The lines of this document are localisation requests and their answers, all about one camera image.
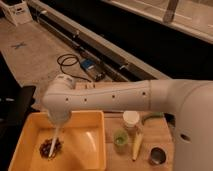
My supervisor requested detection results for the green cucumber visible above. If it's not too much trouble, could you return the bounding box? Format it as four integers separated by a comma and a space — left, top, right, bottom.
141, 112, 164, 125

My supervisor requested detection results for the black cable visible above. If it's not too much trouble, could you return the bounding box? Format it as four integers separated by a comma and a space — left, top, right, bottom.
56, 53, 93, 83

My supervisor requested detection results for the white lidded jar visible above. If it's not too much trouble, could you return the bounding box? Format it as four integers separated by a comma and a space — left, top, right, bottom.
123, 111, 140, 131

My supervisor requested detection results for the yellow plastic tray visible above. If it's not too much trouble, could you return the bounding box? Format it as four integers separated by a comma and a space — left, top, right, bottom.
8, 111, 106, 171

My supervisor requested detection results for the black chair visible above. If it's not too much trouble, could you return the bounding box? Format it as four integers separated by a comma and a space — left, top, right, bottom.
0, 86, 36, 171

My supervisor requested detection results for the green cup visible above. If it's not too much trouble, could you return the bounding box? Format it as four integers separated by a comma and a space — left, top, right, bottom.
113, 130, 128, 148

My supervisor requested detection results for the white cardboard box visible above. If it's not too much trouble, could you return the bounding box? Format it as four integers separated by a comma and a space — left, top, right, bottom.
0, 0, 32, 26

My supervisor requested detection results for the metal cup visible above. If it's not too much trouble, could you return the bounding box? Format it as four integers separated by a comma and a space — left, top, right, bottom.
149, 147, 166, 165

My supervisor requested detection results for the dark grape bunch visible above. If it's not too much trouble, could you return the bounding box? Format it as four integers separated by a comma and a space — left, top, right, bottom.
39, 139, 63, 159

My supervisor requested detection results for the blue black power device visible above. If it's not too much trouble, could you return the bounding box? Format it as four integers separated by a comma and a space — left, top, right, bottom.
80, 59, 105, 82

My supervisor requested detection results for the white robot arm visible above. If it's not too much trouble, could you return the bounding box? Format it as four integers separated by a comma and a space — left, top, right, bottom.
43, 74, 213, 171

